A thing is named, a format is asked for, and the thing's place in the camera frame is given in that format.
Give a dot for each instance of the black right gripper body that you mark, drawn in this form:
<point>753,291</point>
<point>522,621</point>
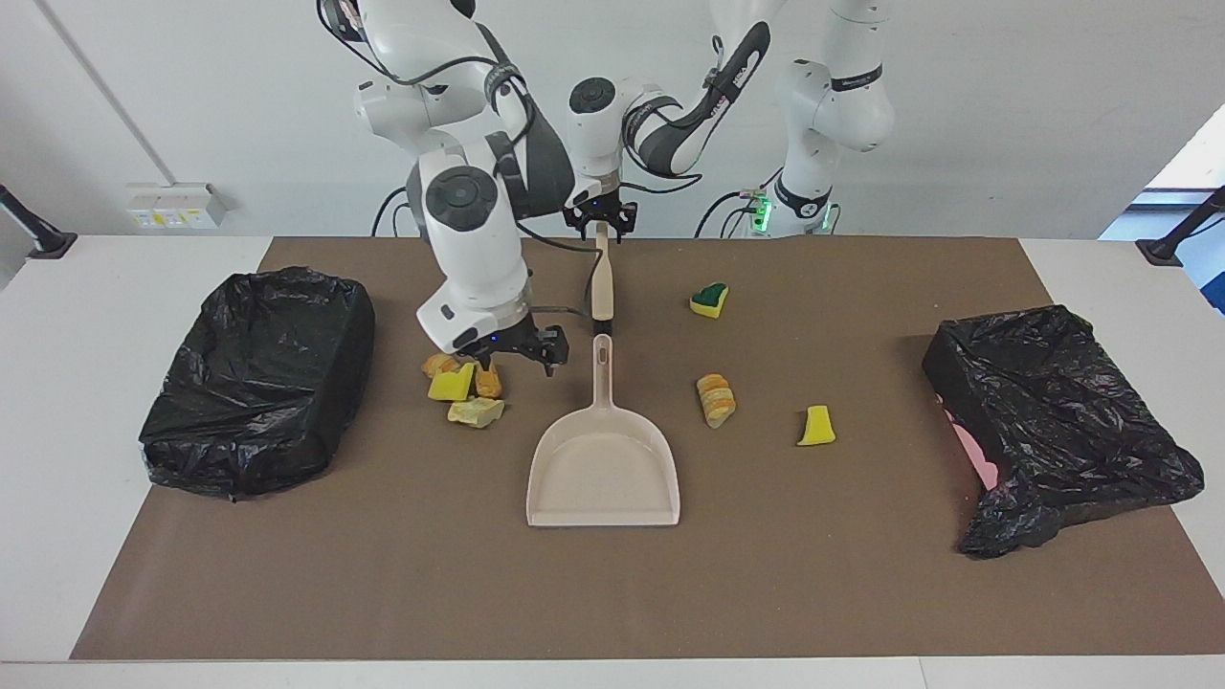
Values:
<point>502,343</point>

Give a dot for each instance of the black clamp stand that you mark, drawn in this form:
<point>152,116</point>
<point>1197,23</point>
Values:
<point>1163,251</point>
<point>48,244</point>

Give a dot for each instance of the white wall outlet box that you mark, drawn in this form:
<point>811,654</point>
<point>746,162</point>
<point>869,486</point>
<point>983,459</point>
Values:
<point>172,206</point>

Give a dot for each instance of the pink plastic bin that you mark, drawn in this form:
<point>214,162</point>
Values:
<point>971,450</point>

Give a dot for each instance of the black trash bag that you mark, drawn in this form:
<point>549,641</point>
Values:
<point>258,383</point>
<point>1053,411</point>

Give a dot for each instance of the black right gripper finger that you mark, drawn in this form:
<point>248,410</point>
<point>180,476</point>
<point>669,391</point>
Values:
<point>555,344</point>
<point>481,360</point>

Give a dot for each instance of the brown table mat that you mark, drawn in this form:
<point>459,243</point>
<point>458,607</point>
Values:
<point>612,593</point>

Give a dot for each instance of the yellow sponge wedge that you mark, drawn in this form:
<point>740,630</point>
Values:
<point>816,431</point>

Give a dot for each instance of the brown fried croquette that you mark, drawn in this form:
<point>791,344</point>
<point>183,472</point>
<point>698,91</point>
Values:
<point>488,383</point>

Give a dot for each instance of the yellow notched sponge piece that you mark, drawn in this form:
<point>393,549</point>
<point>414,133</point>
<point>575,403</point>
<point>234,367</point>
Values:
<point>450,386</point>

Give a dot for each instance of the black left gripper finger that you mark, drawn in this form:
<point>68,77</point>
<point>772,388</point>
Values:
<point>627,222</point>
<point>577,222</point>

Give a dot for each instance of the small orange striped bread piece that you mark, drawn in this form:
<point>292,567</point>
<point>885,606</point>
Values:
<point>438,365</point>

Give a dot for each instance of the green and yellow sponge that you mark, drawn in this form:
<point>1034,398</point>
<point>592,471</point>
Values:
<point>708,304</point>

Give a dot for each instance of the pale yellow piece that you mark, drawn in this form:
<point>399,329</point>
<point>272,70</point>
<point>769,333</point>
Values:
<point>476,411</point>

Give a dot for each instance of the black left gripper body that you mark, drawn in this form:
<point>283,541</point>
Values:
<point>601,209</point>

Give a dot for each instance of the large orange striped bread piece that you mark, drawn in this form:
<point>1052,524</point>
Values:
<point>716,402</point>

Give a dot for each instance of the beige plastic dustpan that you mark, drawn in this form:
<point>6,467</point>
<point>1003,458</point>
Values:
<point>603,469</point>

